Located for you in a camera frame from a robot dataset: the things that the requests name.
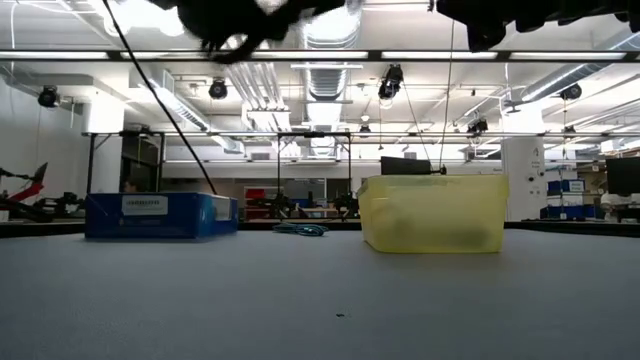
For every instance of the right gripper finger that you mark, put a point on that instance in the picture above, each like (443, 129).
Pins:
(456, 7)

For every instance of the yellow translucent plastic bin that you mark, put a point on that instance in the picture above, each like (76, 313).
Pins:
(435, 200)

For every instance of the large dark monitor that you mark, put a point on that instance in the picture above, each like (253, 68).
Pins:
(624, 176)

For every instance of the white pillar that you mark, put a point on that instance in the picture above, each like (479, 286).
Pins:
(522, 165)
(102, 120)

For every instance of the dark computer monitor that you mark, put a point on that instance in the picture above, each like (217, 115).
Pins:
(405, 166)

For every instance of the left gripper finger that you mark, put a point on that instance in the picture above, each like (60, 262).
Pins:
(315, 6)

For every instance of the silver corrugated air duct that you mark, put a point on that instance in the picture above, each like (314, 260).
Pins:
(325, 82)

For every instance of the black metal frame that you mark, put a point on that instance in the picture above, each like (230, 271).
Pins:
(91, 160)
(278, 175)

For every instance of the black background robot arm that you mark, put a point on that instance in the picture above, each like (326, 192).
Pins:
(280, 205)
(65, 202)
(346, 204)

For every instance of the red crate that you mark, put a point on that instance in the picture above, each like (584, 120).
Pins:
(255, 194)

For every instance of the person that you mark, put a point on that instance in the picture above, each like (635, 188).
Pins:
(131, 186)

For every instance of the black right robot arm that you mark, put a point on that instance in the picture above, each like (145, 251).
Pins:
(600, 9)

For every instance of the black ceiling-hung camera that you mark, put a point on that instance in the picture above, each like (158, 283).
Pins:
(571, 91)
(391, 82)
(218, 89)
(48, 97)
(478, 126)

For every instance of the blue cardboard box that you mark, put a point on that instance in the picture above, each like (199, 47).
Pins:
(175, 215)

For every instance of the blue storage bin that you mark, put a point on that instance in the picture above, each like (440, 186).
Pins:
(567, 186)
(575, 212)

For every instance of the large round ceiling duct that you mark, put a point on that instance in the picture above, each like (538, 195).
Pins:
(555, 80)

